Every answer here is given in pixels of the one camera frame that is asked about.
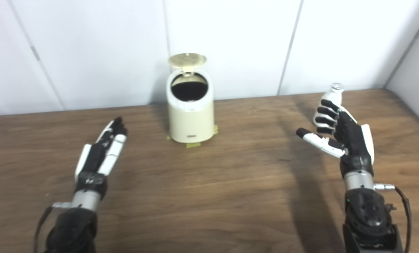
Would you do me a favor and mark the cream-colored bin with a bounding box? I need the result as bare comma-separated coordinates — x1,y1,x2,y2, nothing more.
166,69,215,144

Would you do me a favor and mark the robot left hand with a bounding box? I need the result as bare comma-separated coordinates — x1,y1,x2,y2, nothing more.
74,117,128,201

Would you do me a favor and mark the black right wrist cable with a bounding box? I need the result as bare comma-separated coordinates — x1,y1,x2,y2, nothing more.
374,183,413,253

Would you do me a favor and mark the small white plastic bottle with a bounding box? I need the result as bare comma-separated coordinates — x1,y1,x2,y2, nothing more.
312,83,344,128

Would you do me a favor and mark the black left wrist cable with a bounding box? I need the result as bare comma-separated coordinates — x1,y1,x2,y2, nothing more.
33,202,73,253

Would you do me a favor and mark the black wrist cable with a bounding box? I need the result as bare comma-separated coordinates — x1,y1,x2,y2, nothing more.
33,202,73,253
374,183,413,253

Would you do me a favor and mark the round cream bin lid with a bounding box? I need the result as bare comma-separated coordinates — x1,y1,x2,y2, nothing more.
168,53,207,76

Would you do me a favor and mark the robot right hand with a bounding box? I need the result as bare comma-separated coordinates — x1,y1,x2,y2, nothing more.
296,99,375,178

